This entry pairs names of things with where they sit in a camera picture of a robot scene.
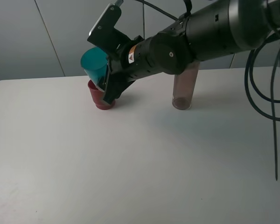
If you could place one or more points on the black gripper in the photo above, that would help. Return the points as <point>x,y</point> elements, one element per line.
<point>135,62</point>

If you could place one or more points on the teal transparent plastic cup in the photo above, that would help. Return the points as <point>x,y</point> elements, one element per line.
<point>94,63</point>

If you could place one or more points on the brown transparent plastic bottle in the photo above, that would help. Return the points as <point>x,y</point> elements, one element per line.
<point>184,85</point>

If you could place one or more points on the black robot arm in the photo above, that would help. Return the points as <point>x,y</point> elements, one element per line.
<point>224,27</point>

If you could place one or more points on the red plastic cup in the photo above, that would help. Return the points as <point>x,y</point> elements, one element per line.
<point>97,97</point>

